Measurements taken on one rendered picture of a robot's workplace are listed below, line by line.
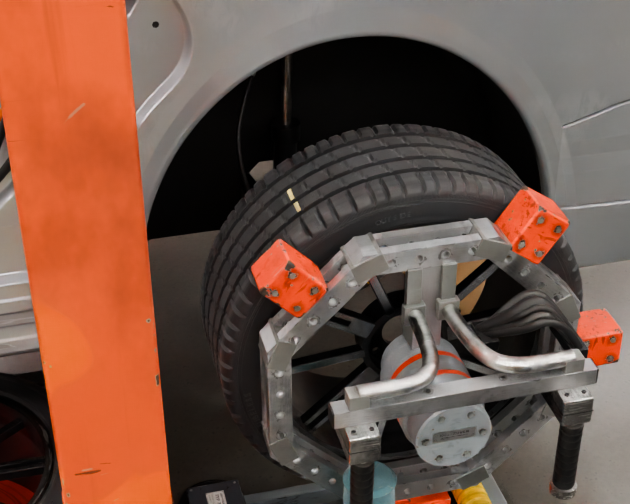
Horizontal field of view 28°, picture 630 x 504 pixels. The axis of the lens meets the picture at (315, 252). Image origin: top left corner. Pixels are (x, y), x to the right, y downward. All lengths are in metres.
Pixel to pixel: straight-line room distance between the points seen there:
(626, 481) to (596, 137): 1.09
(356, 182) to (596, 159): 0.62
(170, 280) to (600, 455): 1.41
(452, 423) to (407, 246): 0.29
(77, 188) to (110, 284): 0.16
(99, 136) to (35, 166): 0.09
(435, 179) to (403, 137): 0.14
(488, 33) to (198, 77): 0.52
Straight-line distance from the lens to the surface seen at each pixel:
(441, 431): 2.01
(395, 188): 2.01
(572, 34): 2.34
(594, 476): 3.25
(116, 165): 1.61
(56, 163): 1.60
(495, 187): 2.08
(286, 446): 2.13
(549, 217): 2.02
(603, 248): 2.62
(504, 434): 2.29
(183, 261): 3.96
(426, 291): 2.02
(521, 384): 1.94
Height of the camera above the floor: 2.20
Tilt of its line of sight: 34 degrees down
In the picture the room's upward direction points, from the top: straight up
